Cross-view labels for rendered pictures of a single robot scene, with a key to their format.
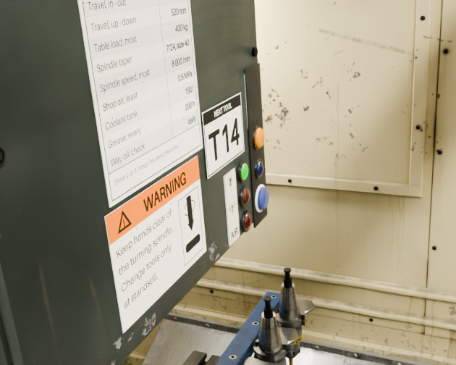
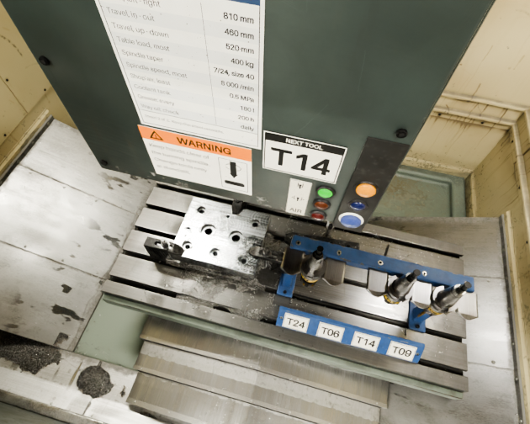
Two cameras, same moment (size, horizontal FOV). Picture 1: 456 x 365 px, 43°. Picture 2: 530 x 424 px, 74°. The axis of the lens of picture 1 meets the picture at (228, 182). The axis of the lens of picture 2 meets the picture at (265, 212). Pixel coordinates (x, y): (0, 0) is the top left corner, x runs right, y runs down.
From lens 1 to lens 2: 0.59 m
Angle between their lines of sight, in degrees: 66
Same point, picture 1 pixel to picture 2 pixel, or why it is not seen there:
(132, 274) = (165, 159)
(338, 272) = not seen: outside the picture
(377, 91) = not seen: outside the picture
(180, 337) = (485, 234)
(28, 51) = (56, 19)
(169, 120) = (211, 113)
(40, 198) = (83, 92)
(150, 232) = (183, 153)
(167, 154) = (207, 129)
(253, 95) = (376, 161)
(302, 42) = not seen: outside the picture
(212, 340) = (491, 257)
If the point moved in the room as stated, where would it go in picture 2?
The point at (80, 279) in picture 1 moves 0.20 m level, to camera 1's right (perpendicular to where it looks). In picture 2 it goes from (119, 136) to (118, 267)
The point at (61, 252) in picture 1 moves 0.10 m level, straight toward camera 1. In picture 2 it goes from (103, 119) to (23, 145)
